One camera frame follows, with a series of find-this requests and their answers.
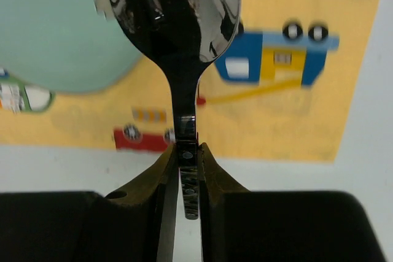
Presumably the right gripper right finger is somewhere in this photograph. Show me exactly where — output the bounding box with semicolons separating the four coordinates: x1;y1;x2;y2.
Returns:
198;144;386;261

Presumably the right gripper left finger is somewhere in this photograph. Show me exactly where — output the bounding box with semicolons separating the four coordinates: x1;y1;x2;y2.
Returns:
73;145;179;261

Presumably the yellow car-print cloth placemat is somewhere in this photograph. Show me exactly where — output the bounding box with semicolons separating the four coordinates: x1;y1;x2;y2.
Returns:
1;0;379;161

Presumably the steel spoon black handle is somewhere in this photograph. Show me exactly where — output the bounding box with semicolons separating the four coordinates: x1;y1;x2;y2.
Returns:
94;0;241;220

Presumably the light green flower plate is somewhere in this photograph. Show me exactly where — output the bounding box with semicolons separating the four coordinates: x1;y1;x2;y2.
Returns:
1;0;142;93

